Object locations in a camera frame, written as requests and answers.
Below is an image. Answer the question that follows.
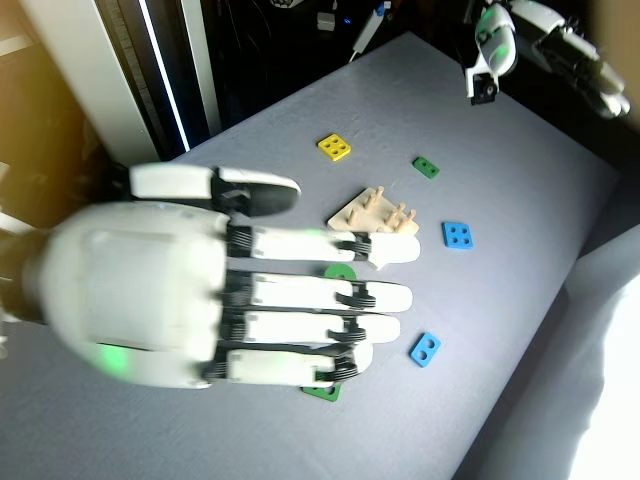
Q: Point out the green square four-hole block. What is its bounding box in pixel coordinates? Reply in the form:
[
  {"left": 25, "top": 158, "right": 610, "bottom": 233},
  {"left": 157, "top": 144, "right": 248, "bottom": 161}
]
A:
[{"left": 301, "top": 382, "right": 342, "bottom": 404}]

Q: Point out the yellow square four-hole block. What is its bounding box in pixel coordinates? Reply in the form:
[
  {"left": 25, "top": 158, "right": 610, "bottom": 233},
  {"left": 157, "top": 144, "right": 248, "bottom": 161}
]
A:
[{"left": 317, "top": 133, "right": 352, "bottom": 162}]

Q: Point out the wooden peg board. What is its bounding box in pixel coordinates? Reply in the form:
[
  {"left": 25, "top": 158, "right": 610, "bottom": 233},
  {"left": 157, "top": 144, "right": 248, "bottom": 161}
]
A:
[{"left": 327, "top": 185, "right": 420, "bottom": 272}]

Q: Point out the blue two-hole block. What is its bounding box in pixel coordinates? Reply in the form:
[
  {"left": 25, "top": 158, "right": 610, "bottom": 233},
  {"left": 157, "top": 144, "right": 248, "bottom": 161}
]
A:
[{"left": 408, "top": 332, "right": 443, "bottom": 369}]

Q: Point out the green two-hole block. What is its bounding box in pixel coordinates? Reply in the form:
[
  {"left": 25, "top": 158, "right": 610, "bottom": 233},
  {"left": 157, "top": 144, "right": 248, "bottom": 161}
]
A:
[{"left": 412, "top": 156, "right": 441, "bottom": 180}]

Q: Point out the blue square four-hole block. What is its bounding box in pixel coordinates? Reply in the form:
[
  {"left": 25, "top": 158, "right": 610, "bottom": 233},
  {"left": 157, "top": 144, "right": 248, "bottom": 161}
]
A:
[{"left": 441, "top": 221, "right": 476, "bottom": 250}]

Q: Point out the grey table cloth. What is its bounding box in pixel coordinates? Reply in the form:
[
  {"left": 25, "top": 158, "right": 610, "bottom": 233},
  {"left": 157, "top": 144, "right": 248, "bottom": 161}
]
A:
[{"left": 0, "top": 30, "right": 624, "bottom": 480}]

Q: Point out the white-blue light strip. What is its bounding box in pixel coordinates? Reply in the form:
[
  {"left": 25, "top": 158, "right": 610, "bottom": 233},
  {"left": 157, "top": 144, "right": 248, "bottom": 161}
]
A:
[{"left": 137, "top": 0, "right": 192, "bottom": 153}]

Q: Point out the wide white panel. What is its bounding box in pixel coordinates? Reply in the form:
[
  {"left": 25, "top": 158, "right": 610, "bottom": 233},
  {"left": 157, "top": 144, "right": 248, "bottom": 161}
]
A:
[{"left": 17, "top": 0, "right": 164, "bottom": 164}]

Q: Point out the narrow white panel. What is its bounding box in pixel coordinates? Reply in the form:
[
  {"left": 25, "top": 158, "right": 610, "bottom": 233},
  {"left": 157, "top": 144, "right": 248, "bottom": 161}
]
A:
[{"left": 180, "top": 0, "right": 222, "bottom": 136}]

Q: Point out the elongated white usb adapter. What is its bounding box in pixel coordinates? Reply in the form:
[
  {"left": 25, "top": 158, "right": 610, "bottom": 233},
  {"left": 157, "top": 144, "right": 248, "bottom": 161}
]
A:
[{"left": 348, "top": 2, "right": 391, "bottom": 64}]

